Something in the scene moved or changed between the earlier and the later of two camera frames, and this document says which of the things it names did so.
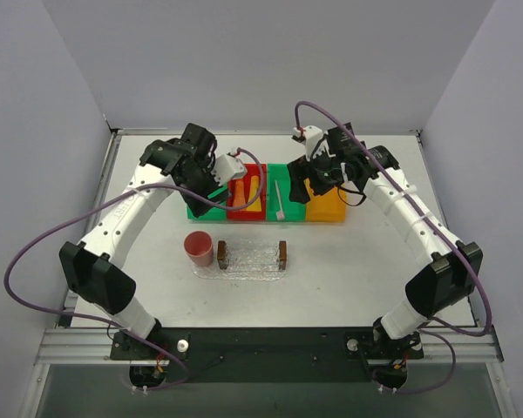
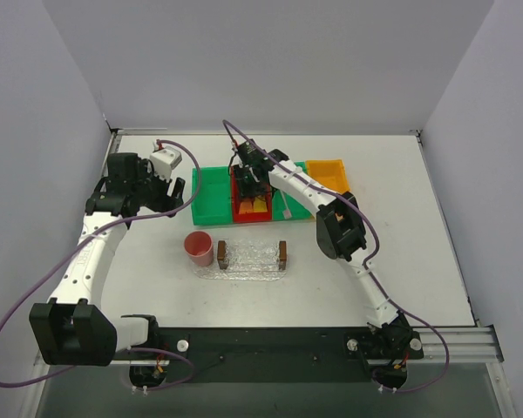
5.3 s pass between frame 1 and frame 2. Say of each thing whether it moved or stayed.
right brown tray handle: stayed
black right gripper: moved
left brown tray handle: stayed
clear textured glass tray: stayed
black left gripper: moved
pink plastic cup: stayed
